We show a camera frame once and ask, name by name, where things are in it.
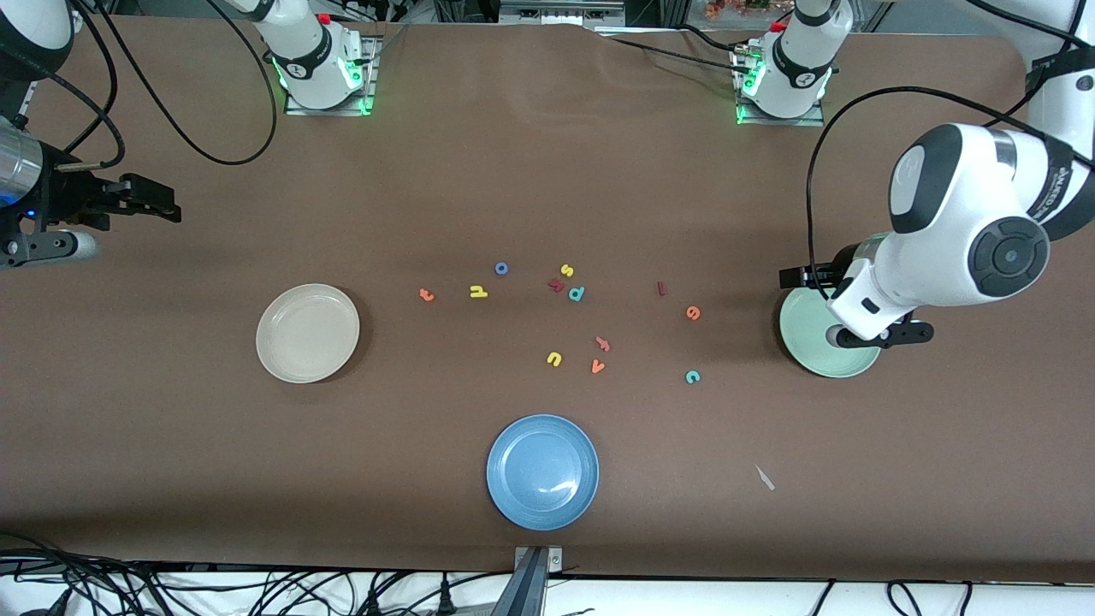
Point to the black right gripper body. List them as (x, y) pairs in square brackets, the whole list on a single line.
[(67, 195)]

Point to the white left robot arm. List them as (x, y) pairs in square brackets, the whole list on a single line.
[(949, 257)]

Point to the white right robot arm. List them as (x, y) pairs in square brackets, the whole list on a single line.
[(312, 64)]

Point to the green round plate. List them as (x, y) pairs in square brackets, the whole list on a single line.
[(813, 355)]

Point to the beige round plate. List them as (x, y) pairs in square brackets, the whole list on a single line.
[(308, 334)]

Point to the small white paper scrap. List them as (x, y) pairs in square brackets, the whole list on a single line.
[(765, 478)]

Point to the brown table cover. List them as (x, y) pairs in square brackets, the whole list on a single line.
[(547, 188)]

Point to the blue round plate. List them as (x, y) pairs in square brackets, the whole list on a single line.
[(542, 472)]

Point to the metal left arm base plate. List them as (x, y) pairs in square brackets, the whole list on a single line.
[(783, 121)]

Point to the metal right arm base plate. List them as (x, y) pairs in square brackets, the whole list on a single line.
[(369, 51)]

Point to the grey metal frame bracket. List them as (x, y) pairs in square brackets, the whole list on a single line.
[(560, 13)]

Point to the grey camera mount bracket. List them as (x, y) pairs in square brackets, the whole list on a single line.
[(532, 582)]

